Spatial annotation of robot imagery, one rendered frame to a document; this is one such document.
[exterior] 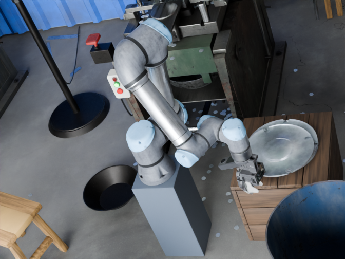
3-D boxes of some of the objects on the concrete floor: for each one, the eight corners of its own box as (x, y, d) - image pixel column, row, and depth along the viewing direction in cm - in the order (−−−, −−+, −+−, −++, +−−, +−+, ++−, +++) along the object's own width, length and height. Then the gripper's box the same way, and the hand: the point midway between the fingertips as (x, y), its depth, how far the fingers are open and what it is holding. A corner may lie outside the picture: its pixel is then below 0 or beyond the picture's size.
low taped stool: (71, 248, 306) (40, 202, 284) (40, 289, 293) (6, 244, 271) (21, 231, 325) (-11, 187, 304) (-10, 269, 312) (-45, 225, 291)
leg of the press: (268, 161, 307) (220, 2, 251) (245, 162, 311) (192, 6, 255) (287, 44, 370) (252, -104, 314) (267, 47, 375) (229, -99, 318)
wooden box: (340, 240, 262) (327, 183, 240) (249, 240, 276) (229, 187, 254) (343, 167, 290) (332, 111, 268) (260, 171, 303) (243, 117, 281)
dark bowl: (135, 219, 306) (130, 209, 301) (80, 220, 317) (74, 211, 312) (150, 172, 326) (146, 163, 322) (98, 174, 337) (93, 165, 333)
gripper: (249, 166, 225) (262, 205, 238) (260, 148, 230) (272, 187, 243) (228, 162, 230) (242, 201, 243) (239, 144, 235) (252, 183, 248)
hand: (249, 190), depth 244 cm, fingers closed
